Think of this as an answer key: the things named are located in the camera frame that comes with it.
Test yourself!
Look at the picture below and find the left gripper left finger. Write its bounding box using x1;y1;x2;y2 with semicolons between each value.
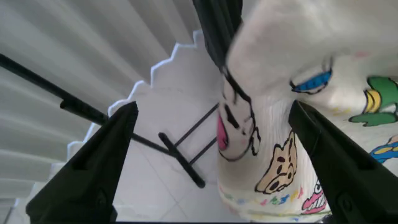
25;101;139;222

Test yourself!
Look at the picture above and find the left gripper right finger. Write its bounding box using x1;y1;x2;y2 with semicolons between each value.
288;99;398;222

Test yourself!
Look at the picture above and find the cream printed garment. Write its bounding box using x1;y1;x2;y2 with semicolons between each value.
216;0;398;222

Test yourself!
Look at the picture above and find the dark grey shirt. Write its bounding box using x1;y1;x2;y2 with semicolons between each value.
192;0;244;70

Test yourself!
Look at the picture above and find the black clothes rack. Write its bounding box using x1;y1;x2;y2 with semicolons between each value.
0;52;219;189

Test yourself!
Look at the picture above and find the white curtain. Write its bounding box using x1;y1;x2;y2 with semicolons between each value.
0;0;203;222

